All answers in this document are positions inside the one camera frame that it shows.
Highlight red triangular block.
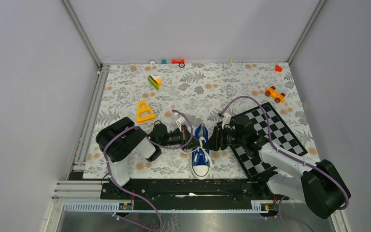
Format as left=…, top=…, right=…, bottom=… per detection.
left=275, top=64, right=283, bottom=72

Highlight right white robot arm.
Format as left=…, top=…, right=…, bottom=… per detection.
left=203, top=115, right=351, bottom=219

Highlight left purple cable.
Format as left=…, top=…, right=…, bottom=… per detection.
left=103, top=109, right=195, bottom=232

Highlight blue canvas sneaker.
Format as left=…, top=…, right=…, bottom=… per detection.
left=190, top=123, right=212, bottom=180

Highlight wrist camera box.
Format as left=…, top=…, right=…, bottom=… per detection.
left=218, top=112, right=231, bottom=129
left=176, top=116, right=187, bottom=132

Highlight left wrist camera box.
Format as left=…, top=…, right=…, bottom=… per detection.
left=176, top=116, right=187, bottom=132

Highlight yellow plastic triangle toy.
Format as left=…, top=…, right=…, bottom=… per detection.
left=137, top=101, right=156, bottom=123

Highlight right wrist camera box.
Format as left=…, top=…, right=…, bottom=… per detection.
left=218, top=112, right=231, bottom=129

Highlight floral patterned mat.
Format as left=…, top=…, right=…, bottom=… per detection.
left=93, top=62, right=320, bottom=161

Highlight red block at wall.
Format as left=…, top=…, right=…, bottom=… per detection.
left=172, top=59, right=185, bottom=64

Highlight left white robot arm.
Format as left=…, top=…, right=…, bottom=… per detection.
left=96, top=117, right=200, bottom=199

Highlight white shoelace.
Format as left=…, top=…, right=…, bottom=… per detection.
left=191, top=137, right=211, bottom=167

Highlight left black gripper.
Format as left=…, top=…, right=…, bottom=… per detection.
left=158, top=124, right=203, bottom=150

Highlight orange toy car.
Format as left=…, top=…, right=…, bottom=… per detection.
left=265, top=86, right=286, bottom=103

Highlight stacked toy bricks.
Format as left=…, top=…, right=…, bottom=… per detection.
left=147, top=75, right=162, bottom=90

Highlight purple cable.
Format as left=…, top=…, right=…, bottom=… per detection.
left=103, top=109, right=195, bottom=232
left=218, top=95, right=350, bottom=232

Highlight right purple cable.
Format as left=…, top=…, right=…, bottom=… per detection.
left=218, top=95, right=350, bottom=232

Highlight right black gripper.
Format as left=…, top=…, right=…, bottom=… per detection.
left=202, top=125, right=245, bottom=151

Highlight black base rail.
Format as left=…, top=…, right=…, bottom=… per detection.
left=100, top=179, right=282, bottom=211

